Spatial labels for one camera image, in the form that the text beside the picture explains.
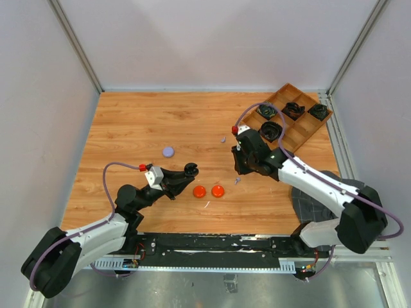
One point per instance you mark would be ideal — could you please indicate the rolled green patterned belt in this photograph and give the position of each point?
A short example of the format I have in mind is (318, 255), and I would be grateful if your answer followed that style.
(267, 111)

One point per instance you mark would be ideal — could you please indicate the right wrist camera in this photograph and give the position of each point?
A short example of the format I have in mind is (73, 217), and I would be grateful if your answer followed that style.
(242, 129)

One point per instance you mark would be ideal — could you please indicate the orange earbud case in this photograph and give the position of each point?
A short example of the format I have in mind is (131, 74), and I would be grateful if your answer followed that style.
(217, 191)
(199, 191)

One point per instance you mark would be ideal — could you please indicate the rolled dark belt top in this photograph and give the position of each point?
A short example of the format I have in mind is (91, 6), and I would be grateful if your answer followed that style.
(293, 110)

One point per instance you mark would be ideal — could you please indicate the rolled dark belt lower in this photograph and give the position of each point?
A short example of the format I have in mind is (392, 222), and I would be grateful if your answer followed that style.
(270, 131)

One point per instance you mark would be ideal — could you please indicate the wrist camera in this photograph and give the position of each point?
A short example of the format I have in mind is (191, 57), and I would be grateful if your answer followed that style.
(242, 129)
(154, 177)

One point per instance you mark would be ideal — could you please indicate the purple earbud case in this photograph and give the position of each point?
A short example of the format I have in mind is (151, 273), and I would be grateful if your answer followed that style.
(168, 152)

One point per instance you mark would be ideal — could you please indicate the grey checked cloth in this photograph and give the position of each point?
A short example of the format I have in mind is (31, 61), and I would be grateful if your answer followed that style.
(309, 209)

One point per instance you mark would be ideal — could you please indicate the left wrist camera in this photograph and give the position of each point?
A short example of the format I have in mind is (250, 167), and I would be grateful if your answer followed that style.
(154, 177)

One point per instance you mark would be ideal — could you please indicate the black earbud case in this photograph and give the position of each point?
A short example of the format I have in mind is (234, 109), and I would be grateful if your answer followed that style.
(191, 169)

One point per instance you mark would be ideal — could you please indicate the rolled dark belt right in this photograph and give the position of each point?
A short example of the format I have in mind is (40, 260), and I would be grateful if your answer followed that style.
(319, 111)

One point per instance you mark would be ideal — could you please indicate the rolled dark belt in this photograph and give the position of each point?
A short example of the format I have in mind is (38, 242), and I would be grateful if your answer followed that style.
(319, 111)
(270, 131)
(293, 110)

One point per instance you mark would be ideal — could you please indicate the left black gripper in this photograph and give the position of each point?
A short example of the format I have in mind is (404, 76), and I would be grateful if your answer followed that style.
(174, 183)

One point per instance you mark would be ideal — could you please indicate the wooden divided tray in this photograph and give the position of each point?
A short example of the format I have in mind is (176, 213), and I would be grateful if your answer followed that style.
(296, 133)

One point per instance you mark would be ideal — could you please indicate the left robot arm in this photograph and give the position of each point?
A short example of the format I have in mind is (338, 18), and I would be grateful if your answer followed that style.
(60, 255)

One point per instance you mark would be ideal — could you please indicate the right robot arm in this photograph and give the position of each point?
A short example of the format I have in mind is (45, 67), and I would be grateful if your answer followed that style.
(358, 220)

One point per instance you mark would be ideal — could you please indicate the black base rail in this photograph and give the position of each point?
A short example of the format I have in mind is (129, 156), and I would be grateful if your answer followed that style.
(203, 252)

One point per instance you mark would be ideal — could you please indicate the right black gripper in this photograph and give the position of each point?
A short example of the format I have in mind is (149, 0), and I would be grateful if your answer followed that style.
(237, 151)

